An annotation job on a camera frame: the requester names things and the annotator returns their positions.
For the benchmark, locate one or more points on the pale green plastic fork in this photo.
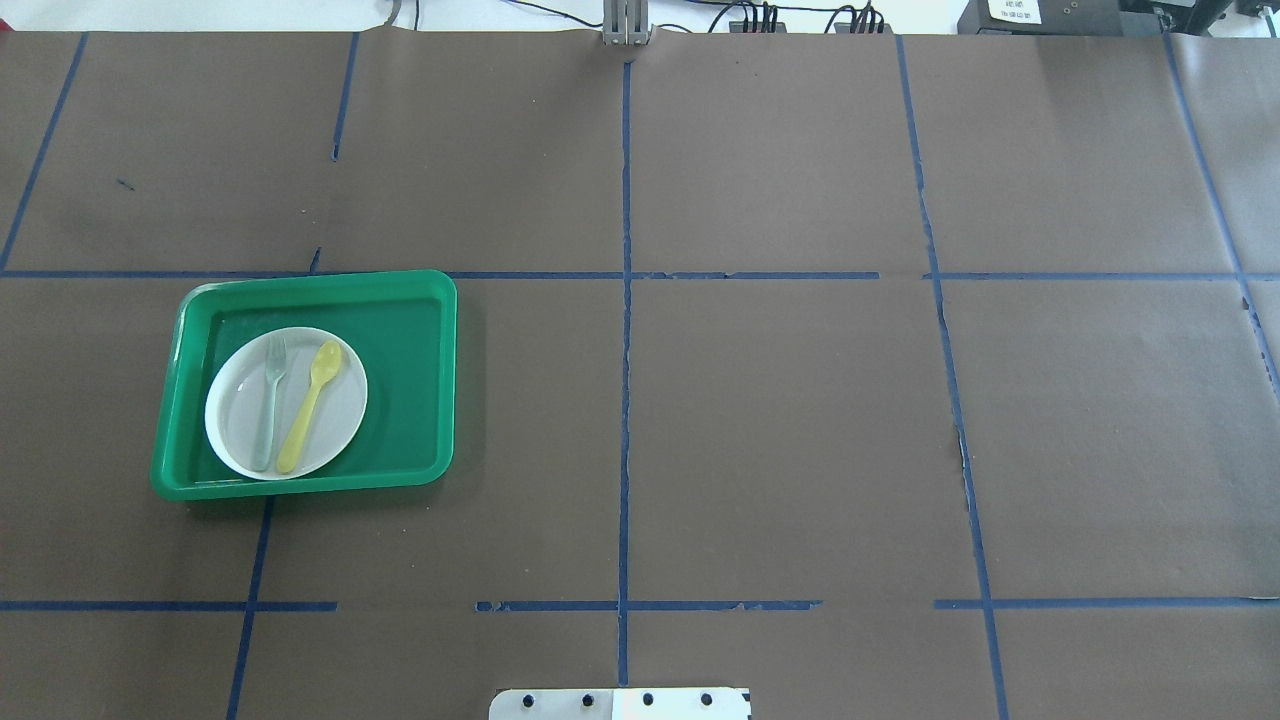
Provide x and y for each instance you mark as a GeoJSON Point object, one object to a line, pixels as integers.
{"type": "Point", "coordinates": [275, 367]}

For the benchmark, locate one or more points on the grey aluminium profile post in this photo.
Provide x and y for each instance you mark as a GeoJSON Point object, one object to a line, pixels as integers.
{"type": "Point", "coordinates": [626, 23]}

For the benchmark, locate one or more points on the green plastic tray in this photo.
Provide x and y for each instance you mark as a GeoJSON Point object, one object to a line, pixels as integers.
{"type": "Point", "coordinates": [403, 325]}

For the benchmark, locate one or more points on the black box with label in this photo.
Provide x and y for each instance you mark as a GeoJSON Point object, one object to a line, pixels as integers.
{"type": "Point", "coordinates": [1055, 18]}

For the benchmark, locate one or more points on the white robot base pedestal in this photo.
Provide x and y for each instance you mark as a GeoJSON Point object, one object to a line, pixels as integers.
{"type": "Point", "coordinates": [623, 703]}

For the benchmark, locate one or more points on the yellow plastic spoon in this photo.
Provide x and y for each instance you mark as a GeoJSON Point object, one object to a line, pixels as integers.
{"type": "Point", "coordinates": [325, 367]}

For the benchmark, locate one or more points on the white round plate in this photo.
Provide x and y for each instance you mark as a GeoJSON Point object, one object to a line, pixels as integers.
{"type": "Point", "coordinates": [233, 404]}

